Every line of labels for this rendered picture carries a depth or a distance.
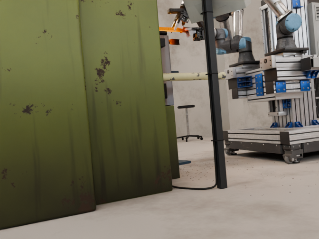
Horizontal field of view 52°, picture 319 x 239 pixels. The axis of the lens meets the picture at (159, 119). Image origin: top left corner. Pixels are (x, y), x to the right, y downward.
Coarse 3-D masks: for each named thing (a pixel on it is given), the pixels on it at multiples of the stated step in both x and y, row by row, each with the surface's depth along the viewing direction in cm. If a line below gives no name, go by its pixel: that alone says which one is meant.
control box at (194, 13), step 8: (184, 0) 184; (192, 0) 182; (200, 0) 179; (216, 0) 174; (224, 0) 172; (232, 0) 170; (240, 0) 168; (248, 0) 171; (192, 8) 184; (200, 8) 182; (216, 8) 177; (224, 8) 175; (232, 8) 172; (240, 8) 170; (192, 16) 187; (200, 16) 184; (216, 16) 179
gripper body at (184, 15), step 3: (180, 6) 233; (183, 6) 232; (180, 12) 229; (183, 12) 230; (186, 12) 233; (177, 15) 232; (183, 15) 230; (186, 15) 231; (177, 18) 230; (183, 18) 231; (186, 18) 231; (183, 21) 231; (186, 21) 230; (183, 24) 234
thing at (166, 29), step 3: (159, 27) 224; (162, 27) 225; (165, 27) 226; (168, 27) 227; (183, 27) 231; (159, 30) 225; (162, 30) 226; (165, 30) 226; (168, 30) 227; (171, 30) 228; (177, 30) 230; (180, 30) 231; (183, 30) 231
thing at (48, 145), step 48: (0, 0) 134; (48, 0) 142; (0, 48) 134; (48, 48) 142; (0, 96) 133; (48, 96) 141; (0, 144) 133; (48, 144) 141; (0, 192) 132; (48, 192) 140
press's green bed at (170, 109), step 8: (168, 112) 208; (168, 120) 208; (168, 128) 208; (168, 136) 208; (176, 136) 211; (176, 144) 210; (176, 152) 210; (176, 160) 210; (176, 168) 210; (176, 176) 210
